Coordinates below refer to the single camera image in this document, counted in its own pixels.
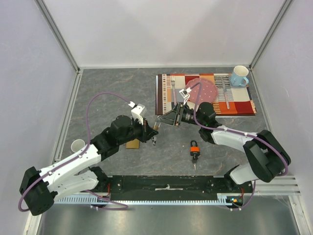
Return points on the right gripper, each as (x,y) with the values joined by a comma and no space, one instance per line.
(177,115)

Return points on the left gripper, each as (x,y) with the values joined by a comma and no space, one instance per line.
(147,131)

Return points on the small brass padlock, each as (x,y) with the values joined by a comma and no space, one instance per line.
(157,123)

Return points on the large brass padlock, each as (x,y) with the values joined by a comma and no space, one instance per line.
(134,144)

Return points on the orange black padlock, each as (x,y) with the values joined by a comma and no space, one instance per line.
(194,149)

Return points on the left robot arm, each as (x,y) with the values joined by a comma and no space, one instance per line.
(41,188)

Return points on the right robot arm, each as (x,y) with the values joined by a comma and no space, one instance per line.
(266,157)

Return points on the pink dotted plate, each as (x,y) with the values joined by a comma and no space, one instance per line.
(208,91)

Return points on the colourful patchwork placemat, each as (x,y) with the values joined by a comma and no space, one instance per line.
(240,99)

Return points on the grey printed mug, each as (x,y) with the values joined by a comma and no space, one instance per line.
(77,145)

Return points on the light blue mug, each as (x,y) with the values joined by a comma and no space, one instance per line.
(238,77)

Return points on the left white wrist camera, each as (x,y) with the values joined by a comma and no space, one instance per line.
(138,111)

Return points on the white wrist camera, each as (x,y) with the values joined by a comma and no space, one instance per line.
(185,93)
(138,111)

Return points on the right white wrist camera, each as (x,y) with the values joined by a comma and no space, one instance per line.
(185,93)

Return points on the pink handled fork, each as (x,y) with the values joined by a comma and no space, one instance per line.
(173,89)

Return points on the pink handled knife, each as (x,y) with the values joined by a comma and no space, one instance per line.
(225,94)

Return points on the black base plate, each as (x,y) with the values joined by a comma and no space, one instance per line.
(169,188)

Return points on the light blue cable duct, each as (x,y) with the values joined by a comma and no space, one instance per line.
(88,199)

